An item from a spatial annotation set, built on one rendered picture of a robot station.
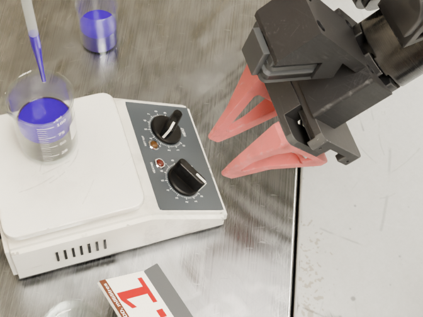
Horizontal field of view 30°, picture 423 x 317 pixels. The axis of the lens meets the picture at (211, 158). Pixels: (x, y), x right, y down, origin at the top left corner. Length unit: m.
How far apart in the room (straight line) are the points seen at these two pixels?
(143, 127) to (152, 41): 0.16
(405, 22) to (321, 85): 0.09
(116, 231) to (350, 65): 0.26
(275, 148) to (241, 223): 0.19
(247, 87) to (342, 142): 0.08
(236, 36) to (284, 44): 0.37
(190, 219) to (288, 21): 0.26
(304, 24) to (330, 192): 0.31
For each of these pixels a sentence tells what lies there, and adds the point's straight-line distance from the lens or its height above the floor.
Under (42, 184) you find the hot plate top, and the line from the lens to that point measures 0.68.
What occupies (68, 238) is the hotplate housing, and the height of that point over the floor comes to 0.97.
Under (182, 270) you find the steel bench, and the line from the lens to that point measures 0.74.
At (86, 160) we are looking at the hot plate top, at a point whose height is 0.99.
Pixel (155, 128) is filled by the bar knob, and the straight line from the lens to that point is 0.74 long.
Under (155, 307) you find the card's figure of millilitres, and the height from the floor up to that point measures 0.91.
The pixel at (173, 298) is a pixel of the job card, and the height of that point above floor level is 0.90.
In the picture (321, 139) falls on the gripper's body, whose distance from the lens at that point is 0.56.
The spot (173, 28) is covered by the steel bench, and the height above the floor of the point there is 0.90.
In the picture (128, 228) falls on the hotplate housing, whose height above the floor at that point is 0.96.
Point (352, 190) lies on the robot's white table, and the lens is 0.80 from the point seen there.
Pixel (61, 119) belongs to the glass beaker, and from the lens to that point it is 0.63.
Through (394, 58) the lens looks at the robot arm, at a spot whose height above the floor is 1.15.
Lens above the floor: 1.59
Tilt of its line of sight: 60 degrees down
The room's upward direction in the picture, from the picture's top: 9 degrees clockwise
